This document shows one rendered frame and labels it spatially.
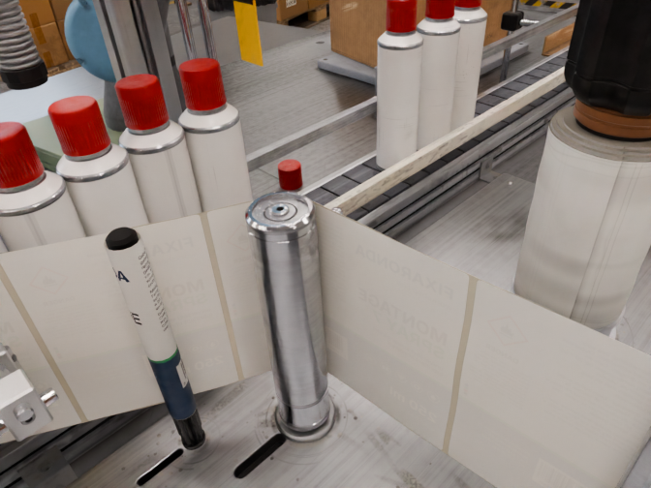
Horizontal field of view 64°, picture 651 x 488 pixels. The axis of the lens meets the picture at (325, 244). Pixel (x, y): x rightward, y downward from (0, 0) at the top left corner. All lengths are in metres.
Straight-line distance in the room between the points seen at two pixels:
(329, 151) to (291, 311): 0.57
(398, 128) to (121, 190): 0.35
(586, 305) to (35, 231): 0.39
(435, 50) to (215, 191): 0.33
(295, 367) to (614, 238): 0.23
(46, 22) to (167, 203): 3.56
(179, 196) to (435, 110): 0.37
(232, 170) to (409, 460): 0.27
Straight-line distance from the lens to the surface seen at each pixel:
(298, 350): 0.33
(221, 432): 0.42
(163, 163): 0.44
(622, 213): 0.38
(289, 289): 0.29
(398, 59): 0.62
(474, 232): 0.58
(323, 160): 0.82
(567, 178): 0.38
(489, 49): 0.88
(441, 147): 0.68
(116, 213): 0.43
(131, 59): 0.57
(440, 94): 0.69
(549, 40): 1.30
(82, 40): 0.75
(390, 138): 0.66
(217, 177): 0.47
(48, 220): 0.40
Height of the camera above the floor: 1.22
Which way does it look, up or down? 38 degrees down
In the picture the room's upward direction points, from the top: 4 degrees counter-clockwise
